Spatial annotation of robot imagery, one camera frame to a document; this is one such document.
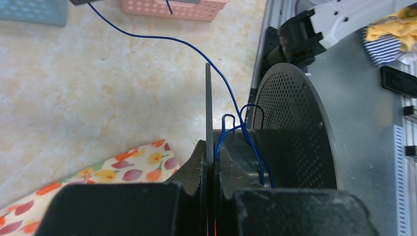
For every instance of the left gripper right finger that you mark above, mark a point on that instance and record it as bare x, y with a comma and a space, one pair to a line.
229, 178

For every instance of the white slotted cable duct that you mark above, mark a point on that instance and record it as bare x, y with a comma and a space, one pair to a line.
405, 159

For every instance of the black rectangular device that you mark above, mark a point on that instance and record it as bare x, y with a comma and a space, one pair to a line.
398, 81

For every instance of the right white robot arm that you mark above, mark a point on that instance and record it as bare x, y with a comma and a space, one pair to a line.
314, 31

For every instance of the yellow striped cloth pile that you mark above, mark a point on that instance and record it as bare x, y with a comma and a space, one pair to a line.
392, 38

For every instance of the floral orange cloth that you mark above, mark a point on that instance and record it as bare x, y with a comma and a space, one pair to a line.
154, 162

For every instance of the blue plastic basket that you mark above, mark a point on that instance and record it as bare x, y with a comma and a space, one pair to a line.
47, 12

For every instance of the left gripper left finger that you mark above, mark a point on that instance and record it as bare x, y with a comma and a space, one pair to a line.
188, 214

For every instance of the pink plastic basket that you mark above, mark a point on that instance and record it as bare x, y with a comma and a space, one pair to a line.
195, 10

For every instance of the dark grey cable spool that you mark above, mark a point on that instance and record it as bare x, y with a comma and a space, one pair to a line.
287, 142

